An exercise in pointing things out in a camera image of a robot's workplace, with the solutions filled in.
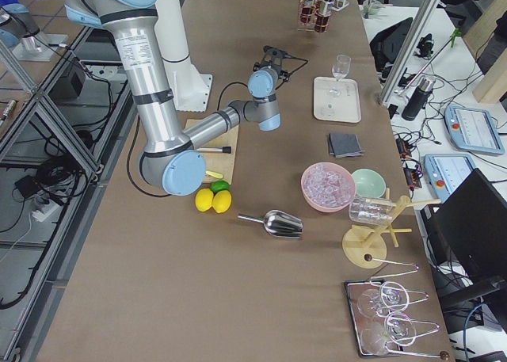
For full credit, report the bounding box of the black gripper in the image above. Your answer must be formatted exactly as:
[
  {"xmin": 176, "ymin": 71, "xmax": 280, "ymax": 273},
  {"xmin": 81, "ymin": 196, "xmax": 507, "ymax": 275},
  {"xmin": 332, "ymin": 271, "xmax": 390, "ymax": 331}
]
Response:
[{"xmin": 253, "ymin": 46, "xmax": 289, "ymax": 77}]

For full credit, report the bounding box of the copper wire bottle basket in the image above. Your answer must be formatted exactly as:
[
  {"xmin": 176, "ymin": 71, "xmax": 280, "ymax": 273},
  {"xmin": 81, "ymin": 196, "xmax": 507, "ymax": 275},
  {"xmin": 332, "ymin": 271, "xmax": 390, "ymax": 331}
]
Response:
[{"xmin": 298, "ymin": 0, "xmax": 320, "ymax": 32}]

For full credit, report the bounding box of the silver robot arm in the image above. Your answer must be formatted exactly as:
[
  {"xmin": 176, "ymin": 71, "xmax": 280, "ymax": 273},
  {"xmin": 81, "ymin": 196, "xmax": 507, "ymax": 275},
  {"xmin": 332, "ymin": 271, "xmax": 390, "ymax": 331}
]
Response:
[{"xmin": 65, "ymin": 0, "xmax": 288, "ymax": 196}]

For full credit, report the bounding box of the tea bottle front middle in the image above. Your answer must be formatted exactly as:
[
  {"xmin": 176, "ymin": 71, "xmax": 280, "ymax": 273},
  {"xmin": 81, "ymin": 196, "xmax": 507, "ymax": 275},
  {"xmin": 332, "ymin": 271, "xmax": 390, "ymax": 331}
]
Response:
[{"xmin": 299, "ymin": 0, "xmax": 315, "ymax": 25}]

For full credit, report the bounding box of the tea bottle near tray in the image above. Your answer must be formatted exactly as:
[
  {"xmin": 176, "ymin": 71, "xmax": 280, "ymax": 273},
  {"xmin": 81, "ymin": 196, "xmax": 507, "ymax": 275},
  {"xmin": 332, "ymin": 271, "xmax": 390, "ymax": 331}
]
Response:
[{"xmin": 314, "ymin": 0, "xmax": 334, "ymax": 33}]

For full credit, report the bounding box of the clear wine glass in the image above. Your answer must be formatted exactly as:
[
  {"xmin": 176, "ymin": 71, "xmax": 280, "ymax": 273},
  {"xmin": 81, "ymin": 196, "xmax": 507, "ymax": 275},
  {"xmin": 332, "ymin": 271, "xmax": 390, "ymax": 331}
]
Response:
[{"xmin": 329, "ymin": 55, "xmax": 352, "ymax": 97}]

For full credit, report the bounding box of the cream rabbit tray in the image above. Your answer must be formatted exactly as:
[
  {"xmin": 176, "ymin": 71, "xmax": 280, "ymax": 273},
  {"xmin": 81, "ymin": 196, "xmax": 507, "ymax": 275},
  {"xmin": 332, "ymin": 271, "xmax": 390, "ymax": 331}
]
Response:
[{"xmin": 313, "ymin": 77, "xmax": 361, "ymax": 124}]

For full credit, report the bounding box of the steel muddler black tip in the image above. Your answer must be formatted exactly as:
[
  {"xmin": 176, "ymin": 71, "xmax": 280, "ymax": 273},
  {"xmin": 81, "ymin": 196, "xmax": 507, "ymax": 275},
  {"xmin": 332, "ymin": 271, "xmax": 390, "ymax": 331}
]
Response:
[{"xmin": 197, "ymin": 146, "xmax": 232, "ymax": 154}]

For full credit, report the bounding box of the grey folded cloth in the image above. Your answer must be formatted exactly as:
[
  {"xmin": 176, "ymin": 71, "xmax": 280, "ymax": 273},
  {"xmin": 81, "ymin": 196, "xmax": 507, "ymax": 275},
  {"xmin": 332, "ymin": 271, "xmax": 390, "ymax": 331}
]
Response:
[{"xmin": 328, "ymin": 133, "xmax": 363, "ymax": 158}]

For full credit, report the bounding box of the black laptop bag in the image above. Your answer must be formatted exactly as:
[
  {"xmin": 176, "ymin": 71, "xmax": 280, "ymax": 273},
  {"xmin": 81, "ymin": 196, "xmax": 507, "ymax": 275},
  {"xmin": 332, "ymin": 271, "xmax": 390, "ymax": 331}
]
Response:
[{"xmin": 369, "ymin": 17, "xmax": 413, "ymax": 72}]

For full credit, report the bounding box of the wooden cutting board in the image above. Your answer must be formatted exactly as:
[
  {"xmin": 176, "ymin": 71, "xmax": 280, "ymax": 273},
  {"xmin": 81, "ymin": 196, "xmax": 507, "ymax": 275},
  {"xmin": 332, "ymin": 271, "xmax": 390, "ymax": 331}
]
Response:
[{"xmin": 200, "ymin": 127, "xmax": 238, "ymax": 185}]

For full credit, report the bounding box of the yellow plastic knife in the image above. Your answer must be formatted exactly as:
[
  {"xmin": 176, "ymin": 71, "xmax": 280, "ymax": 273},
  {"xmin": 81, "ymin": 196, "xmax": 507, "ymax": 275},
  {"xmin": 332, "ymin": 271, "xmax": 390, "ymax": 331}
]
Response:
[{"xmin": 205, "ymin": 170, "xmax": 223, "ymax": 179}]

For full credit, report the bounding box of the green lime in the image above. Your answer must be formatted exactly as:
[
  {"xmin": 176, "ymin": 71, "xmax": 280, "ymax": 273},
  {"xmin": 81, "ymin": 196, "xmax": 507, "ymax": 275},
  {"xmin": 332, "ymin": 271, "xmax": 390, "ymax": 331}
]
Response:
[{"xmin": 210, "ymin": 180, "xmax": 230, "ymax": 194}]

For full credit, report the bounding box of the pink bowl of ice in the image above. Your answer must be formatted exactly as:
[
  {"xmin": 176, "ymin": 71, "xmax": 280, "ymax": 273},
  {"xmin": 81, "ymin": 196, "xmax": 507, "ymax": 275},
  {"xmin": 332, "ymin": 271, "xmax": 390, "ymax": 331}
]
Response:
[{"xmin": 300, "ymin": 162, "xmax": 356, "ymax": 213}]

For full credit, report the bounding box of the whole lemon right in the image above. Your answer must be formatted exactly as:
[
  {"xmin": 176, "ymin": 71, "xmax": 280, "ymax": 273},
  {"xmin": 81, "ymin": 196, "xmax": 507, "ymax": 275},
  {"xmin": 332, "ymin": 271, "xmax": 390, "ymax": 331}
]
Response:
[{"xmin": 212, "ymin": 190, "xmax": 232, "ymax": 214}]

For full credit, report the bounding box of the whole lemon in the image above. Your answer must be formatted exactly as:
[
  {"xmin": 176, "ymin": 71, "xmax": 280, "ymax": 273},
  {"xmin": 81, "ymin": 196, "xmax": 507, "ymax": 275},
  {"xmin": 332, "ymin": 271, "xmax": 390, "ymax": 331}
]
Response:
[
  {"xmin": 194, "ymin": 188, "xmax": 214, "ymax": 212},
  {"xmin": 212, "ymin": 190, "xmax": 232, "ymax": 214}
]

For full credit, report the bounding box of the black thermos bottle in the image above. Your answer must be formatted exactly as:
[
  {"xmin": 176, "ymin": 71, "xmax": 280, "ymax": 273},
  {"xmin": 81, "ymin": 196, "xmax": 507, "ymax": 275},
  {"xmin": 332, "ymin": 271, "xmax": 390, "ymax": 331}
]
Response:
[{"xmin": 402, "ymin": 77, "xmax": 435, "ymax": 121}]

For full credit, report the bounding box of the whole lemon left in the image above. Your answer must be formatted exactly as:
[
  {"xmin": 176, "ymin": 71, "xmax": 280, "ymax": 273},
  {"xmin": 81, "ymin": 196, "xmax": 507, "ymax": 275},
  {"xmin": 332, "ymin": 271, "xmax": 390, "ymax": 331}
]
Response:
[{"xmin": 194, "ymin": 188, "xmax": 214, "ymax": 212}]

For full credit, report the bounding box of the green empty bowl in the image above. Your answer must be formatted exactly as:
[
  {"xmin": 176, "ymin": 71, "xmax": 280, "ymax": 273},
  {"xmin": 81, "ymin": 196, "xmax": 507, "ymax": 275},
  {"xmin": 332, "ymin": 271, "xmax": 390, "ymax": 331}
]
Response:
[{"xmin": 352, "ymin": 169, "xmax": 387, "ymax": 198}]

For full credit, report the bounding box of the metal ice scoop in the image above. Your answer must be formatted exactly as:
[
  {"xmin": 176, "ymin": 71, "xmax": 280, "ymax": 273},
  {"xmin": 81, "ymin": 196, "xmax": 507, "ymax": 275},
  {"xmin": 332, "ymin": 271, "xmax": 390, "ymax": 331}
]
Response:
[{"xmin": 238, "ymin": 210, "xmax": 303, "ymax": 239}]

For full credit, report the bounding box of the teach pendant lower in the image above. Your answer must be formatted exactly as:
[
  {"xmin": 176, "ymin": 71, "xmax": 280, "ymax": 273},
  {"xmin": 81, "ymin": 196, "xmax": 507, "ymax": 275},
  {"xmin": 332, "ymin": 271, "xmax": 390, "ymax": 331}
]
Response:
[{"xmin": 423, "ymin": 153, "xmax": 476, "ymax": 203}]

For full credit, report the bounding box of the teach pendant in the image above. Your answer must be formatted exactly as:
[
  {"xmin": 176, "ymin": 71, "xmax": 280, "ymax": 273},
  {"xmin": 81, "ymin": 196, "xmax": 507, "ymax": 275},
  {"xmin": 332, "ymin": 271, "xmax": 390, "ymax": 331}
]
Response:
[
  {"xmin": 444, "ymin": 105, "xmax": 505, "ymax": 155},
  {"xmin": 423, "ymin": 153, "xmax": 476, "ymax": 203}
]

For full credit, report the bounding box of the teach pendant upper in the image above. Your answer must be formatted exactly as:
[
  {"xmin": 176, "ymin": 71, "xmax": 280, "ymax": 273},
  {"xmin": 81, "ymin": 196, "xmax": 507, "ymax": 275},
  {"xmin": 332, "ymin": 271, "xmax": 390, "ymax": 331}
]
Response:
[{"xmin": 444, "ymin": 105, "xmax": 505, "ymax": 155}]

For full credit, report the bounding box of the wooden cup tree stand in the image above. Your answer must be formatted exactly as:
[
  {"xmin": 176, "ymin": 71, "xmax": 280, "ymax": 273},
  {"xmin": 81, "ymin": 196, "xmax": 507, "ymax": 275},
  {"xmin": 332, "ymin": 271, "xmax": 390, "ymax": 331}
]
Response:
[{"xmin": 341, "ymin": 189, "xmax": 441, "ymax": 269}]

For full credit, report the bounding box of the black monitor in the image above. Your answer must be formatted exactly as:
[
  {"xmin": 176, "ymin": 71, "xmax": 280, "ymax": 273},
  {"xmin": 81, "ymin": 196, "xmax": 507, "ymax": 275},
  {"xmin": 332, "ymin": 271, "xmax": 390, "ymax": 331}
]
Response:
[{"xmin": 429, "ymin": 169, "xmax": 506, "ymax": 282}]

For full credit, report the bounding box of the hanging wine glass upper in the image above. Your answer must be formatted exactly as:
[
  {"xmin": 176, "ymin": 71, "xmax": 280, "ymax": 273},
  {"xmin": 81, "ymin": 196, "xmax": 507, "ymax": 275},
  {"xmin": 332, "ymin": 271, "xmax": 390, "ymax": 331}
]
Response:
[{"xmin": 357, "ymin": 281, "xmax": 409, "ymax": 318}]

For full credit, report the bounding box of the hanging wine glass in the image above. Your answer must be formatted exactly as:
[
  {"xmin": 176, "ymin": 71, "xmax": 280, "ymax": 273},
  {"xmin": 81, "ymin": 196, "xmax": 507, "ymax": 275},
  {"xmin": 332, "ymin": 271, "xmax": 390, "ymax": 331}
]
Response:
[
  {"xmin": 357, "ymin": 281, "xmax": 409, "ymax": 318},
  {"xmin": 360, "ymin": 312, "xmax": 416, "ymax": 356}
]

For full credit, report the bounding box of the hanging wine glass lower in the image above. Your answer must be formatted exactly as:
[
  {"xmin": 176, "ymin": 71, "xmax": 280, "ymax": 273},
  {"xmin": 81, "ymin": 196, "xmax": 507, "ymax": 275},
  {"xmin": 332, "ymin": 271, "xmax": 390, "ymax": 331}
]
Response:
[{"xmin": 360, "ymin": 312, "xmax": 416, "ymax": 356}]

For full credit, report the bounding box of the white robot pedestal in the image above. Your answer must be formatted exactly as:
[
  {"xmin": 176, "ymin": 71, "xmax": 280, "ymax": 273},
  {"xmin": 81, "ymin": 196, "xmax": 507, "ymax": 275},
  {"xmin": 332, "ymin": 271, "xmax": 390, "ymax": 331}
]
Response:
[{"xmin": 154, "ymin": 0, "xmax": 212, "ymax": 112}]

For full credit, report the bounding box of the aluminium frame post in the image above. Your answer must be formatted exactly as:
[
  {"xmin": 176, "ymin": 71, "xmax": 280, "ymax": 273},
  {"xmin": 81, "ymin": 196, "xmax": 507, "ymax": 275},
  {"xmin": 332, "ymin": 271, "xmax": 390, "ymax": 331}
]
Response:
[{"xmin": 378, "ymin": 0, "xmax": 440, "ymax": 108}]

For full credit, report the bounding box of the wire glass rack tray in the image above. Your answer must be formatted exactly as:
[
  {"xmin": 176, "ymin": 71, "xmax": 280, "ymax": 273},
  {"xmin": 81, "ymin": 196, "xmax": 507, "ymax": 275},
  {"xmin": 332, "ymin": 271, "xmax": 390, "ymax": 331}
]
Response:
[{"xmin": 344, "ymin": 262, "xmax": 450, "ymax": 360}]

